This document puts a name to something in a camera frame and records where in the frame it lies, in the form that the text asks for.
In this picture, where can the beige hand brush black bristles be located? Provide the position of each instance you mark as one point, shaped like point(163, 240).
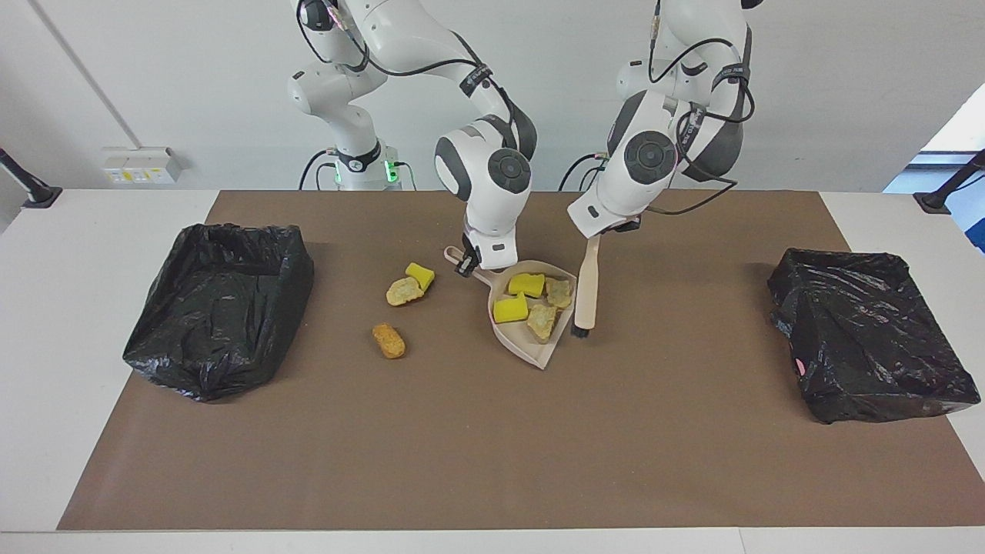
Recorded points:
point(586, 292)

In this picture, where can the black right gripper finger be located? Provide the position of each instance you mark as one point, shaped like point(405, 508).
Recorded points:
point(465, 268)

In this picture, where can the brown table mat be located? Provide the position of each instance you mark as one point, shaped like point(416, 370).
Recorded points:
point(462, 462)

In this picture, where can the black bin bag pink spot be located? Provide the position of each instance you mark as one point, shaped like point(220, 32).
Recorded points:
point(869, 338)

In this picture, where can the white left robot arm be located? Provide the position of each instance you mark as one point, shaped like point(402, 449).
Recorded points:
point(631, 185)

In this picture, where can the round beige bread piece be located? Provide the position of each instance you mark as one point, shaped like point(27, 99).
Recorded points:
point(402, 292)

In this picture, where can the small yellow sponge wedge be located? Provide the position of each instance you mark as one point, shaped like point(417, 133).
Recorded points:
point(421, 275)

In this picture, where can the beige bread chunk orange crust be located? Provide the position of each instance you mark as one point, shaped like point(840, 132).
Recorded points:
point(559, 293)

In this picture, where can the beige plastic dustpan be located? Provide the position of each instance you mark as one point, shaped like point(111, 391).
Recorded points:
point(517, 338)

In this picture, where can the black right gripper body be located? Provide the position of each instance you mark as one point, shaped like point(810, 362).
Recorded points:
point(472, 248)

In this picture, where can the brown bread roll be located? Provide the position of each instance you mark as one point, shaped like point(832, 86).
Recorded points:
point(388, 341)

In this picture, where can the notched yellow sponge chunk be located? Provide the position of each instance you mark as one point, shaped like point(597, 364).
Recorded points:
point(509, 309)

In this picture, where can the rounded yellow sponge chunk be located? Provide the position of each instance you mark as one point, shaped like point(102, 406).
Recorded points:
point(526, 285)

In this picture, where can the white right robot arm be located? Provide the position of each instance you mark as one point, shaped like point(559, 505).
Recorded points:
point(492, 208)

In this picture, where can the white wall socket strip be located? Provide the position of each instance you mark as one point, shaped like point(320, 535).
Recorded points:
point(142, 165)

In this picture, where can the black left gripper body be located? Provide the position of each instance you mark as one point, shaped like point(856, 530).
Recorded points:
point(627, 225)

